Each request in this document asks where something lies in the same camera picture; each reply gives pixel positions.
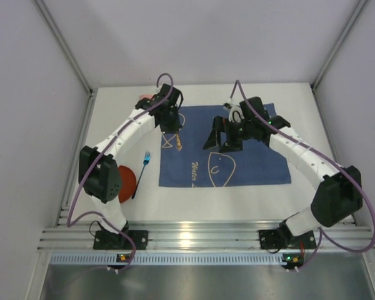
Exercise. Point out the red round plate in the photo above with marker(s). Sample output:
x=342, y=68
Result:
x=129, y=182

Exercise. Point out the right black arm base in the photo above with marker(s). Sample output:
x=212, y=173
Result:
x=274, y=240

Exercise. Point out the perforated cable duct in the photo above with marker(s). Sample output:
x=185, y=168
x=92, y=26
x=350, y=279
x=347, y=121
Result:
x=175, y=259

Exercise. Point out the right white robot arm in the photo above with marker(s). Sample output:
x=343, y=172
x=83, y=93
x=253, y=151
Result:
x=337, y=194

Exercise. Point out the gold spoon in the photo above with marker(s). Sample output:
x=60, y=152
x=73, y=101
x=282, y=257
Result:
x=178, y=142

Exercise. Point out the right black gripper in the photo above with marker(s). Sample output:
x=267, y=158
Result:
x=226, y=132

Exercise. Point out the blue metallic fork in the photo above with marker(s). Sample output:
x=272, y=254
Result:
x=146, y=160

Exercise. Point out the pink plastic cup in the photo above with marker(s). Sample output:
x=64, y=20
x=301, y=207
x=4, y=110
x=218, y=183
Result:
x=144, y=96

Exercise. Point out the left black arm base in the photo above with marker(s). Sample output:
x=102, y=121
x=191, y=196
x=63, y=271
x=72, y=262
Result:
x=105, y=240

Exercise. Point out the aluminium rail frame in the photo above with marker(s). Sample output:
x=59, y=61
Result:
x=215, y=218

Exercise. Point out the blue cloth placemat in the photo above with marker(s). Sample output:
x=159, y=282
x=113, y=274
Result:
x=194, y=167

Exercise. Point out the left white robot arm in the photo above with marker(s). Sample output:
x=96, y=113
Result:
x=99, y=176

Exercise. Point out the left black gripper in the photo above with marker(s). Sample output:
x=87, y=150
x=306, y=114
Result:
x=170, y=124

